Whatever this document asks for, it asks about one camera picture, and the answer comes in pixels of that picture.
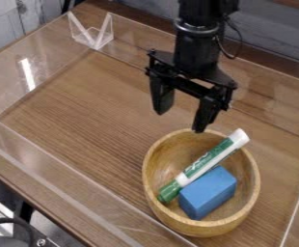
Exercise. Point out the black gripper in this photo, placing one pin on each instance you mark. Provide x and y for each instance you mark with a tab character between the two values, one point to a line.
190	70

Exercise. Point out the clear acrylic corner bracket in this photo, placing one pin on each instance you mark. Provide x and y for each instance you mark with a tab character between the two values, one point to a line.
93	37

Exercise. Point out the blue rectangular block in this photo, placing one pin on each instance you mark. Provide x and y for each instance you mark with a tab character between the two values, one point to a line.
207	193

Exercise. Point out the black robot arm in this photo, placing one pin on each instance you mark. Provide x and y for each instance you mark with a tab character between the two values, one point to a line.
205	11

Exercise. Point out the clear acrylic tray wall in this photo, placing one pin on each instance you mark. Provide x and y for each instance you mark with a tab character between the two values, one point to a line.
99	217

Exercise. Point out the green white marker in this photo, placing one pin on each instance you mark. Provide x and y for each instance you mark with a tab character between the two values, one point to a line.
226	148

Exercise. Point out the brown wooden bowl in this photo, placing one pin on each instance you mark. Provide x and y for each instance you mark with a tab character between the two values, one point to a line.
169	156

